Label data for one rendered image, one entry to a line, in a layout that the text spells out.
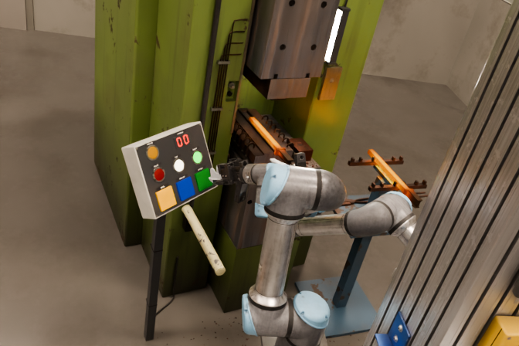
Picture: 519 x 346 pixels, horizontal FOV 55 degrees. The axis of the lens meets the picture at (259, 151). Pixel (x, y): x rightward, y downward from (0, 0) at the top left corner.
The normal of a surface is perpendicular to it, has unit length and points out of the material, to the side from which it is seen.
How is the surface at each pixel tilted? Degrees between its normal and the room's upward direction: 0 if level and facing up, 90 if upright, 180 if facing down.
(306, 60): 90
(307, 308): 8
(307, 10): 90
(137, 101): 90
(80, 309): 0
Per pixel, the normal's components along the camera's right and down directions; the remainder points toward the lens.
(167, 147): 0.75, -0.04
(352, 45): 0.44, 0.53
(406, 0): 0.09, 0.53
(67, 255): 0.18, -0.84
